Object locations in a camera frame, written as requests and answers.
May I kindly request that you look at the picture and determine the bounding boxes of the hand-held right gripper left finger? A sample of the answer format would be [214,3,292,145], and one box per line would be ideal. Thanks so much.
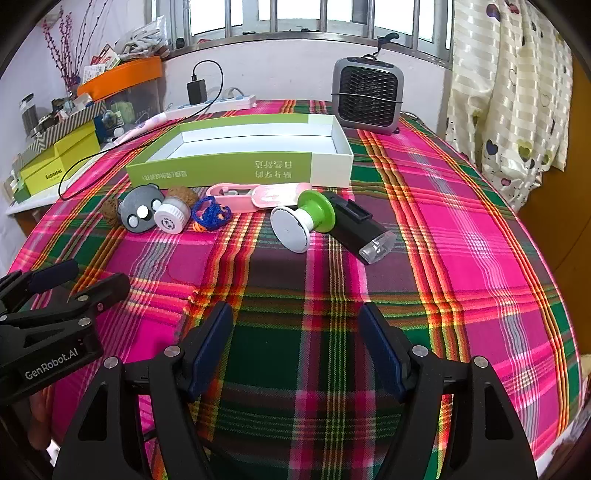
[52,301,234,480]

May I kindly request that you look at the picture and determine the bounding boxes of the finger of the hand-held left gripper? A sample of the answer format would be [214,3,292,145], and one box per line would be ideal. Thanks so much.
[0,259,79,303]
[0,273,131,334]

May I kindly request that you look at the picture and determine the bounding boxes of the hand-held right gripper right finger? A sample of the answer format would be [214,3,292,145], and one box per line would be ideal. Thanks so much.
[359,302,539,480]

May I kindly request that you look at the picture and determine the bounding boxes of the grey bear-shaped gadget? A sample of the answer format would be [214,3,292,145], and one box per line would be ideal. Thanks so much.
[117,185,168,235]

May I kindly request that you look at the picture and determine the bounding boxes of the white round jar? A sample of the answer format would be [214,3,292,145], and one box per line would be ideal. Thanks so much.
[154,196,192,233]

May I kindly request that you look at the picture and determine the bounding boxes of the black flashlight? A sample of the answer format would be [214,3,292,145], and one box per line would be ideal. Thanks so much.
[325,193,397,266]

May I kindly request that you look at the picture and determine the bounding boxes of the blue orange knitted charm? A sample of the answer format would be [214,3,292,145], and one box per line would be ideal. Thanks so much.
[191,195,232,232]

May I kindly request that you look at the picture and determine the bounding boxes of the green white spool-shaped gadget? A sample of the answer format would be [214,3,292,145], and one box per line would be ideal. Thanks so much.
[270,189,340,254]

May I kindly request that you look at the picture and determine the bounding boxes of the pink oval case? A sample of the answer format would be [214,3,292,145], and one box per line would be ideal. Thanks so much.
[205,181,259,214]

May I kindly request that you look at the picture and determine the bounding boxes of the pink grey clip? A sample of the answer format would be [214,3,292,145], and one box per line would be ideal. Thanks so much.
[249,182,315,207]

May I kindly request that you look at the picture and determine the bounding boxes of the green white cardboard box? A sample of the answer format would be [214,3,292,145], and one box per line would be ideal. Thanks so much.
[126,114,354,189]

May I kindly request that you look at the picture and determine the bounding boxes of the person's left hand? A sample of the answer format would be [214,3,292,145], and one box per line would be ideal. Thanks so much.
[25,385,58,446]

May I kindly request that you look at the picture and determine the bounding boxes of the white side shelf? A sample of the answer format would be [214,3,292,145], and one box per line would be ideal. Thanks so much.
[6,138,134,217]

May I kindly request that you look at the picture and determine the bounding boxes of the yellow green box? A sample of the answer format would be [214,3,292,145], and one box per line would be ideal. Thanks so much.
[18,122,105,197]

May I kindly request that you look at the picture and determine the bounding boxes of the pink green plaid tablecloth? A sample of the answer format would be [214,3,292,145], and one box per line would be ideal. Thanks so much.
[14,98,583,480]

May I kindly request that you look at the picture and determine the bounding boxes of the grey striped box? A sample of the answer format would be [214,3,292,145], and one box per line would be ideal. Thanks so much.
[11,99,109,171]

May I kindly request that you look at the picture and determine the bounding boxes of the blue toy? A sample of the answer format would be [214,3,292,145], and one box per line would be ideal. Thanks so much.
[95,111,127,139]

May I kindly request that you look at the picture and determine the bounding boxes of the glass jar with dark lid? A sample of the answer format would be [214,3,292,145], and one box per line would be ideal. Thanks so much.
[19,93,38,134]

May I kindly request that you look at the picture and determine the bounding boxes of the pink white tube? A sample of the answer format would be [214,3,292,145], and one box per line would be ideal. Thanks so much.
[113,113,185,144]

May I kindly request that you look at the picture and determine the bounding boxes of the orange lid storage bin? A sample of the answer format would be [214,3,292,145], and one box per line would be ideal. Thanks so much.
[76,56,164,125]

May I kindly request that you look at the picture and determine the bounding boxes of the purple dried flower branches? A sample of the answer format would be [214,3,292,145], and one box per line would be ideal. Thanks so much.
[41,0,100,93]

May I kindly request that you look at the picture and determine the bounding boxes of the colourful paper packets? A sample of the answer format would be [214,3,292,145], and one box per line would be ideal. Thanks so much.
[83,44,122,81]

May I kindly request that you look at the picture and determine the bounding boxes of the white power strip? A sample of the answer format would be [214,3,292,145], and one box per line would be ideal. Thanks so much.
[178,95,257,114]

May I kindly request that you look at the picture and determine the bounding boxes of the clear plastic bag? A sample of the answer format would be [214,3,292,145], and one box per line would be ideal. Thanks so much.
[115,16,185,58]

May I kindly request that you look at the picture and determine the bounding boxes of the grey space heater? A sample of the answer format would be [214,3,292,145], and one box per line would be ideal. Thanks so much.
[331,56,405,136]

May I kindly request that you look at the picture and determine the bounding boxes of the wooden cabinet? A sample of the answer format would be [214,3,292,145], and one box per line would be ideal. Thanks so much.
[517,51,591,296]

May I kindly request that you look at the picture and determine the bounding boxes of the cream heart print curtain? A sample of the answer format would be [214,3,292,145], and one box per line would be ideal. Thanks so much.
[445,0,575,210]

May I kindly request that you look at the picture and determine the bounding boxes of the black hook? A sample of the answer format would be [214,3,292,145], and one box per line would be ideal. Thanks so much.
[376,32,400,58]

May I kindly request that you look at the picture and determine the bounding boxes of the metal window grille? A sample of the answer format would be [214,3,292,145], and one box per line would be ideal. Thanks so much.
[154,0,455,61]

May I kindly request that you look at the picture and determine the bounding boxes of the black charger cable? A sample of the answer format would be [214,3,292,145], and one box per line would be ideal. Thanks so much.
[58,60,225,202]

